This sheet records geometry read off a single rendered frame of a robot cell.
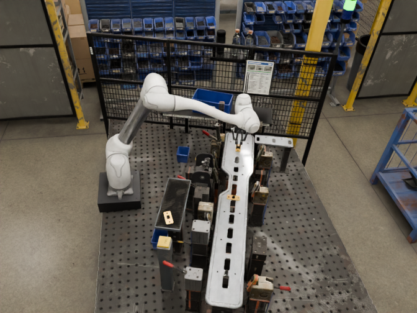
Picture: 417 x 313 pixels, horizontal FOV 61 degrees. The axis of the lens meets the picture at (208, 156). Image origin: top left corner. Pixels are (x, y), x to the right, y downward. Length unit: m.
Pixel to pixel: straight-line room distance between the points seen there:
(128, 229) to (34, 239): 1.26
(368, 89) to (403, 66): 0.49
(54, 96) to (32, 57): 0.51
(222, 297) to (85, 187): 2.30
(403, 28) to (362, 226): 2.44
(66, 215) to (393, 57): 4.20
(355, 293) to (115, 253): 1.50
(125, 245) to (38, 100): 2.54
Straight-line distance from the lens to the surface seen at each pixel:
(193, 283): 1.92
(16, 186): 4.11
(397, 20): 4.87
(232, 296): 1.92
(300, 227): 2.61
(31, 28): 4.11
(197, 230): 1.98
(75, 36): 5.06
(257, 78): 2.90
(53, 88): 4.43
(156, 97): 2.17
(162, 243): 1.88
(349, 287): 2.46
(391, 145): 3.85
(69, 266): 3.32
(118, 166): 2.44
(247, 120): 2.21
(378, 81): 5.23
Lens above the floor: 2.71
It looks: 42 degrees down
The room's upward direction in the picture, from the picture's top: 3 degrees clockwise
